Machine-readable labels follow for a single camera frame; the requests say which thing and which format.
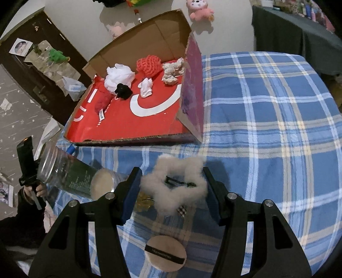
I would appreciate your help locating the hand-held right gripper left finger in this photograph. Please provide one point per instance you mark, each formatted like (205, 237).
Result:
(131, 197)

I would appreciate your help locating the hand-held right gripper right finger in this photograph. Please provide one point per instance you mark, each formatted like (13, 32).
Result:
(213, 197)

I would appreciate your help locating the fluffy star hair clip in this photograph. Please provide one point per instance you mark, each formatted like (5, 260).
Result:
(152, 181)

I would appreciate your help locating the large glass jar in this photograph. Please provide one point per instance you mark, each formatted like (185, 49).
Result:
(69, 176)

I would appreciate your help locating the cardboard box with red lining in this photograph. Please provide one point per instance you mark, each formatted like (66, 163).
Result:
(160, 120)

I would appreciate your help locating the red white striped stick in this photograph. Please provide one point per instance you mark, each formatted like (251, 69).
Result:
(105, 111)

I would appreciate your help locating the red knitted soft item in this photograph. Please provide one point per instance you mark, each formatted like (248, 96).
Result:
(103, 103)

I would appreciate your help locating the black fluffy scrunchie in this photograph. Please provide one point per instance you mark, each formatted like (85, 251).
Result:
(124, 91)

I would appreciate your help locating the small white plush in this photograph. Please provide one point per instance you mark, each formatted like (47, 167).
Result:
(145, 88)

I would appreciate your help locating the person's left forearm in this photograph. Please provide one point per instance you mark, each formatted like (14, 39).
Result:
(21, 224)

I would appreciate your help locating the red knobbly soft ball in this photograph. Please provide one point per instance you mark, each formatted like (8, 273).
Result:
(149, 66)

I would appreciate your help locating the person's left hand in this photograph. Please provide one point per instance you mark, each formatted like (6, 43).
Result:
(40, 190)

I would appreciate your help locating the gold foil item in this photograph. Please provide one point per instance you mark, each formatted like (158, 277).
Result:
(143, 201)

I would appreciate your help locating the plaid bow clip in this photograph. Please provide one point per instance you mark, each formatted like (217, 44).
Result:
(183, 210)

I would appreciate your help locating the small blue plastic object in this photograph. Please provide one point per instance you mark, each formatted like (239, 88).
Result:
(71, 149)

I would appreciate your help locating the beige powder puff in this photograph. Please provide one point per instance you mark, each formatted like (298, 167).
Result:
(165, 263)

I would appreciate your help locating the blue plaid blanket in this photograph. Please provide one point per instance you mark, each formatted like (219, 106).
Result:
(267, 133)

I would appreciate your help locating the clear plastic bag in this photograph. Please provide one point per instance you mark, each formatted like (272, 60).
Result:
(73, 88)

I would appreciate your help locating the dark brown door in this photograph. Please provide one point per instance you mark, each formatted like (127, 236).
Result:
(16, 72)

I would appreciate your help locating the brown paper sheet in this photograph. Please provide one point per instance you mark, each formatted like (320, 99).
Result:
(53, 70)

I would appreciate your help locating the green plush toy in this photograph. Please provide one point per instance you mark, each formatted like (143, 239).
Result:
(58, 55)

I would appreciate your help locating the small dark green figure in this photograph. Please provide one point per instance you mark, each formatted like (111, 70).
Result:
(37, 49)

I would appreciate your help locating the photo print on door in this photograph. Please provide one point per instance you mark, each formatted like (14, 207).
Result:
(20, 47)

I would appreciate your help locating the white mesh bath pouf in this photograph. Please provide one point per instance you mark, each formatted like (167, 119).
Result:
(119, 76)

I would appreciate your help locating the pink pig plush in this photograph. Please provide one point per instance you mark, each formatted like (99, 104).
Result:
(116, 30)

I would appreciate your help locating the table with dark cloth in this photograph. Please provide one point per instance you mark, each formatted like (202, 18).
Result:
(288, 37)

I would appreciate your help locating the black bag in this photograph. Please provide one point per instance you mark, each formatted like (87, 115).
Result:
(109, 2)

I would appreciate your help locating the orange and white stick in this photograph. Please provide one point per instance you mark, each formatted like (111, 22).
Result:
(137, 14)

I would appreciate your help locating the pink bear plush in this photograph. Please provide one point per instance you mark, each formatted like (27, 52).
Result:
(200, 10)

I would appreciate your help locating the green tote bag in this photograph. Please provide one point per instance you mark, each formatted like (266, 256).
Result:
(139, 2)

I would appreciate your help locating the row of cosmetic bottles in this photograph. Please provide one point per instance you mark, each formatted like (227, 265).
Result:
(307, 10)

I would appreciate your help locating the photo card wall poster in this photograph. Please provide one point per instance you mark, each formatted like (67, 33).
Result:
(6, 193)

